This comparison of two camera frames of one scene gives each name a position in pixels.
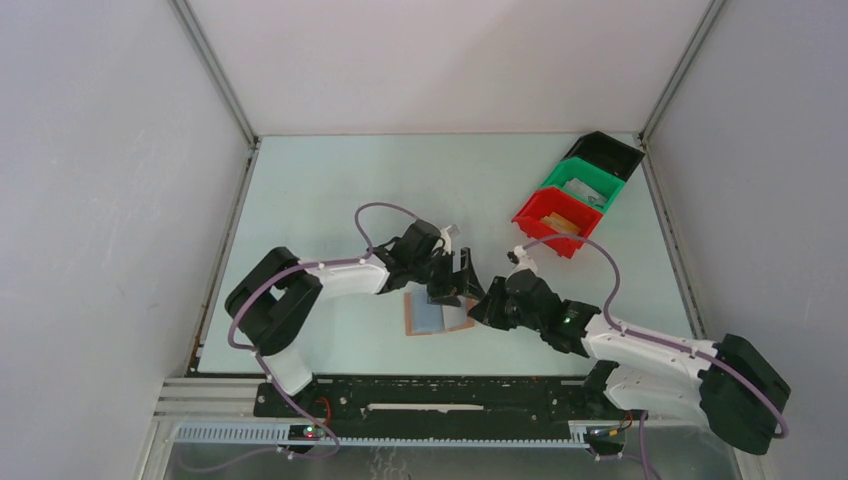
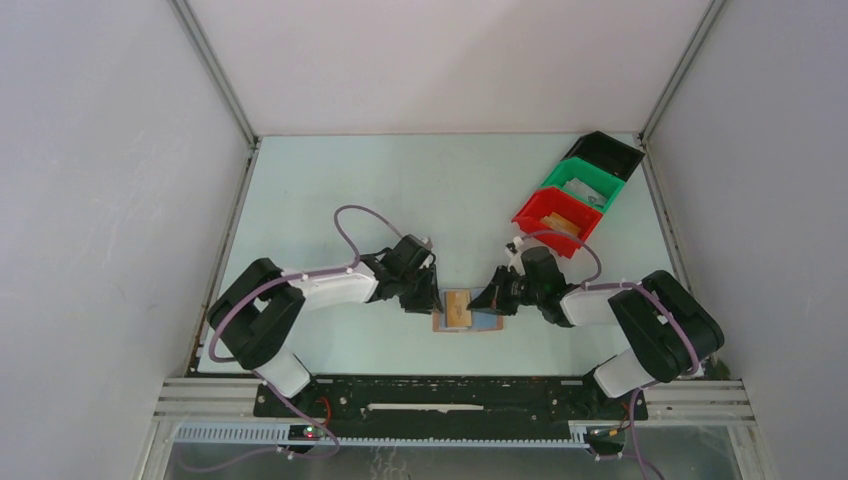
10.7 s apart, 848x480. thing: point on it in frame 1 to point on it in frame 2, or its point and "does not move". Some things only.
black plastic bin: [606, 153] does not move
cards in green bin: [585, 191] does not move
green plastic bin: [601, 181] does not move
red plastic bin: [548, 213] does not move
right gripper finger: [483, 312] to [493, 298]
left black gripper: [466, 285] to [429, 300]
